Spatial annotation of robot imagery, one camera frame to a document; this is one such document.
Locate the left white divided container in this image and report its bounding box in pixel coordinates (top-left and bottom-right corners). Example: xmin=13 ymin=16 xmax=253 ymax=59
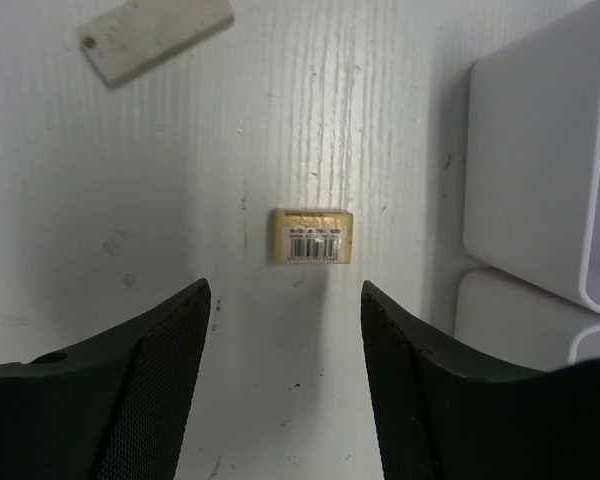
xmin=454 ymin=269 xmax=600 ymax=371

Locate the small wooden sharpener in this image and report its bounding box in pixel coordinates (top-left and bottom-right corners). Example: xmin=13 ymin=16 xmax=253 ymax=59
xmin=269 ymin=208 xmax=354 ymax=265

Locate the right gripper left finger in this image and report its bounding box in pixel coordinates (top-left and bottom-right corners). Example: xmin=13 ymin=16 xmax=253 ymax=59
xmin=0 ymin=279 xmax=211 ymax=479

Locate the white divided container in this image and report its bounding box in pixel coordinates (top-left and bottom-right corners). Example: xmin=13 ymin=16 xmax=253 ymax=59
xmin=463 ymin=1 xmax=600 ymax=314
xmin=454 ymin=269 xmax=600 ymax=371

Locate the right white divided container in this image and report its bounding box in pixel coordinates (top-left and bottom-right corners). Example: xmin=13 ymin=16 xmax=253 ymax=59
xmin=463 ymin=1 xmax=600 ymax=314

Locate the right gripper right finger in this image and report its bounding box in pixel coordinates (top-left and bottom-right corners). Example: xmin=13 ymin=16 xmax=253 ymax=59
xmin=360 ymin=282 xmax=600 ymax=479

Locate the grey eraser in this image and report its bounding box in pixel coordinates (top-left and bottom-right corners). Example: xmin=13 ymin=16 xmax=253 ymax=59
xmin=76 ymin=0 xmax=234 ymax=89

